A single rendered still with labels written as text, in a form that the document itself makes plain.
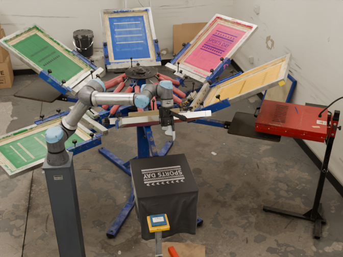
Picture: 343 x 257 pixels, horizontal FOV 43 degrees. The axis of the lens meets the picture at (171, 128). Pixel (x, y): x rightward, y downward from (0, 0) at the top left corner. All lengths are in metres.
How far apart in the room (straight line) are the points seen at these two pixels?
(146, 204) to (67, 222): 0.61
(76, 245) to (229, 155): 2.42
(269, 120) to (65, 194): 1.77
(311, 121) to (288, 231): 1.12
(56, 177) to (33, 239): 1.32
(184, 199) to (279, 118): 1.18
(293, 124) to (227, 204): 1.22
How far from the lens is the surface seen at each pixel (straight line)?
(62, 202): 3.18
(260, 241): 4.15
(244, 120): 4.01
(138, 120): 2.75
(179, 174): 3.25
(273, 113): 3.85
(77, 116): 2.91
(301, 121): 3.78
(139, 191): 3.09
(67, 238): 3.41
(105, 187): 4.70
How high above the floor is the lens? 2.89
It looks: 31 degrees down
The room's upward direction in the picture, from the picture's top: straight up
